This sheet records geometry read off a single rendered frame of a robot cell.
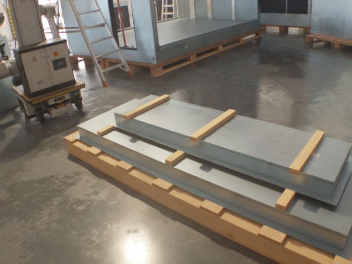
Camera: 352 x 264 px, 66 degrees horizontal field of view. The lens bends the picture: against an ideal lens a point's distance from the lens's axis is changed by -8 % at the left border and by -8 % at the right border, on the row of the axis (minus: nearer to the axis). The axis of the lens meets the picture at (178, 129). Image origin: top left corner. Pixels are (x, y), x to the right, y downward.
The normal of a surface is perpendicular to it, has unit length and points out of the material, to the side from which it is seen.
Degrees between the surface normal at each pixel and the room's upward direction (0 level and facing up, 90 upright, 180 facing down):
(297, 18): 90
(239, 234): 90
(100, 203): 0
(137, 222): 0
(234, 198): 90
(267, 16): 90
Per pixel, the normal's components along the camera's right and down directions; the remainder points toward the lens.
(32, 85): 0.66, 0.29
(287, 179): -0.64, 0.40
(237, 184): -0.08, -0.89
